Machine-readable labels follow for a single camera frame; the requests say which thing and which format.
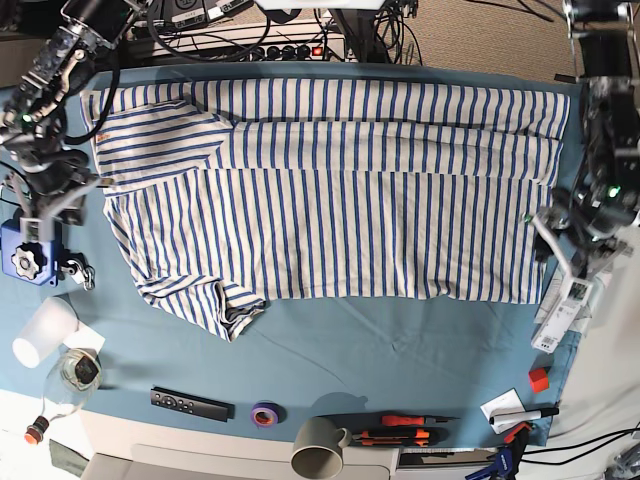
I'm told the orange black screwdriver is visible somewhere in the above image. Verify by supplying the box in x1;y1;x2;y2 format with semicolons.
380;414;457;427

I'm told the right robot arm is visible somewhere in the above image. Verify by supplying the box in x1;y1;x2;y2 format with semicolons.
1;1;148;238

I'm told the blue black bar clamp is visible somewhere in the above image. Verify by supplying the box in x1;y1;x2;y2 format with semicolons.
465;422;533;480

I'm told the grey ceramic mug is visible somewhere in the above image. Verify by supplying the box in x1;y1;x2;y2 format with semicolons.
290;417;352;479

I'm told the black remote control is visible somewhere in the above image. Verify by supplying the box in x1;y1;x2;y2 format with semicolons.
150;386;235;422

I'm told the blue box with black knob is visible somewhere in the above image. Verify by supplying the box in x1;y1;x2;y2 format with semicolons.
1;219;62;287

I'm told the orange black utility knife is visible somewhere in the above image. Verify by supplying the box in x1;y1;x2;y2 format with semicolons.
353;428;448;447

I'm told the white paper note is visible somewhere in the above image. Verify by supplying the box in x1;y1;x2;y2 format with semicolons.
63;322;105;354

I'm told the purple tape roll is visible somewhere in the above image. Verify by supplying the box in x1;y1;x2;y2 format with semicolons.
251;402;280;428

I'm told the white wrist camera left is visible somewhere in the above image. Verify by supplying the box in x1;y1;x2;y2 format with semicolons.
561;276;594;310

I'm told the black white product package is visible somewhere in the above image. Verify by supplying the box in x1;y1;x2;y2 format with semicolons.
531;277;587;354

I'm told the black power strip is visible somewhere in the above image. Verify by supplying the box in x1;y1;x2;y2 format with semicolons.
249;43;344;62

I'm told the white plastic cup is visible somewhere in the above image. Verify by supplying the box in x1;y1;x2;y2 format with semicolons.
12;297;79;369

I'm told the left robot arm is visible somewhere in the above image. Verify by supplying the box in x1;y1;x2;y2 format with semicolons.
530;1;639;280

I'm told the white paper card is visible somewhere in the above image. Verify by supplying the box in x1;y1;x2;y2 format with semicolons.
480;388;525;421

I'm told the red cube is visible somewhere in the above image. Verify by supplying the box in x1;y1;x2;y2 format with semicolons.
528;367;550;394

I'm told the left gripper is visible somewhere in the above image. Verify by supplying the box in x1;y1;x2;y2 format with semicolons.
525;187;633;280

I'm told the silver padlock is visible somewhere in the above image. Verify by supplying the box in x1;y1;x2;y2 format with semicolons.
60;258;95;291

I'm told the blue white striped T-shirt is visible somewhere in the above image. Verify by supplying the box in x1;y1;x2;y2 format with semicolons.
82;78;571;341

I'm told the clear glass bottle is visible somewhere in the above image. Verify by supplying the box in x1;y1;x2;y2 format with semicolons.
24;348;102;445

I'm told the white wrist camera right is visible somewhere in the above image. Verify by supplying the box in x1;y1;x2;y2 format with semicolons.
20;216;55;243

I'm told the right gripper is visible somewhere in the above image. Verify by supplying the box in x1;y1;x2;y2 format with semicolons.
12;149;93;226

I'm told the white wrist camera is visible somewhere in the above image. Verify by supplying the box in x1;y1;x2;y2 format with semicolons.
20;216;55;243
561;276;594;310

